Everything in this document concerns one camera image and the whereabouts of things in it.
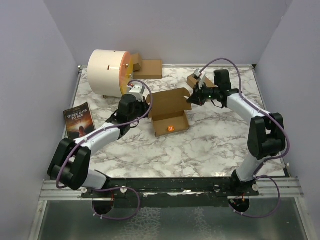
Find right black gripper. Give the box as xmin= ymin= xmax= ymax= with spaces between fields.
xmin=186 ymin=80 xmax=219 ymax=107

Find small orange cube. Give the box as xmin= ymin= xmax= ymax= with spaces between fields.
xmin=167 ymin=126 xmax=175 ymax=132

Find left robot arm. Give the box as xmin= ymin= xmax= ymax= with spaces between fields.
xmin=47 ymin=94 xmax=151 ymax=198

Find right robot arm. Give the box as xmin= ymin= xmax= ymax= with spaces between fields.
xmin=187 ymin=69 xmax=288 ymax=196

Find folded brown cardboard box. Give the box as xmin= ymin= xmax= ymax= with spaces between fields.
xmin=186 ymin=74 xmax=215 ymax=89

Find large flat cardboard box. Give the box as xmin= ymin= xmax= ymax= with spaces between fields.
xmin=133 ymin=59 xmax=163 ymax=80

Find small cardboard box at back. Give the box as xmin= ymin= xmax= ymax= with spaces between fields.
xmin=131 ymin=53 xmax=143 ymax=72

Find round white drawer cabinet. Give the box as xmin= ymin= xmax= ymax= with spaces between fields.
xmin=87 ymin=49 xmax=134 ymax=98

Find dark book three days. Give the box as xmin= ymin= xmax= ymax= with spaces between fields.
xmin=63 ymin=102 xmax=96 ymax=140

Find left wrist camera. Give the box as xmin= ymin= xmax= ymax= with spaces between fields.
xmin=127 ymin=83 xmax=146 ymax=102

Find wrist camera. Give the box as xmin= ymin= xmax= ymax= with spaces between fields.
xmin=127 ymin=83 xmax=146 ymax=102
xmin=193 ymin=68 xmax=206 ymax=89

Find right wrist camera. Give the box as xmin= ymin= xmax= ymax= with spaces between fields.
xmin=193 ymin=68 xmax=206 ymax=89

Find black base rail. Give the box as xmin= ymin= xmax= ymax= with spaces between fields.
xmin=81 ymin=177 xmax=262 ymax=208

